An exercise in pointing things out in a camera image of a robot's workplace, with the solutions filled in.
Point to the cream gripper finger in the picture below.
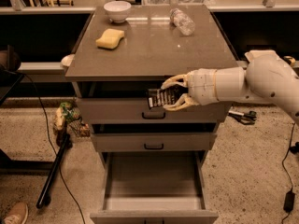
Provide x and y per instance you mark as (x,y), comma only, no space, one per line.
(180,80)
(184,101)

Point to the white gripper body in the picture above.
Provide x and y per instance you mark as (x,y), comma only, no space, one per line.
(202,86)

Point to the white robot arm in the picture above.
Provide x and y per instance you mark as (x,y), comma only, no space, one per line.
(267,79)

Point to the grey drawer cabinet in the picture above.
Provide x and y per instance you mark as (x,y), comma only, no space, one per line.
(151,51)

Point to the bottom grey drawer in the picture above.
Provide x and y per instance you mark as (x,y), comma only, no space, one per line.
(154,188)

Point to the grey drawer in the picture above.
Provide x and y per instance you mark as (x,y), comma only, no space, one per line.
(130,142)
(154,188)
(136,110)

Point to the middle grey drawer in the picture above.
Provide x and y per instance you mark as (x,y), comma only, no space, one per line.
(130,142)

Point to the top grey drawer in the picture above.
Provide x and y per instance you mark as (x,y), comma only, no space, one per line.
(136,110)

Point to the clear plastic water bottle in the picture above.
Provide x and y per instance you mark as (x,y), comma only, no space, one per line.
(182,21)

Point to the white foam takeout container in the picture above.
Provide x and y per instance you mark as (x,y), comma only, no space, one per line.
(255,53)

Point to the yellow sponge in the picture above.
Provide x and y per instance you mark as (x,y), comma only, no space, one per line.
(110,39)

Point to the yellow black tape measure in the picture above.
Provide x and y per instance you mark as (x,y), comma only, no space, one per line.
(289,60)

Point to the white ceramic bowl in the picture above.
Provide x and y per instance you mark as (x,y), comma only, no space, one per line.
(117,11)

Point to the small white plate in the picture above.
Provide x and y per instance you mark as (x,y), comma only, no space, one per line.
(67,60)

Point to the black table leg with caster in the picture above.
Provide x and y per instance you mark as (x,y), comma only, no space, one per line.
(44,197)

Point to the tan sneaker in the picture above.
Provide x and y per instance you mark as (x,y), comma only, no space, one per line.
(17,215)

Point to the black handled scissors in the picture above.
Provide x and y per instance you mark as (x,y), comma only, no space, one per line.
(243,118)

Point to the wire basket with snacks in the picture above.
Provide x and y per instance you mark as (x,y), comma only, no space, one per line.
(68,115)

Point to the black power adapter with cable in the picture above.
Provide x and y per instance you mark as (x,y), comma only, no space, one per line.
(290,195)

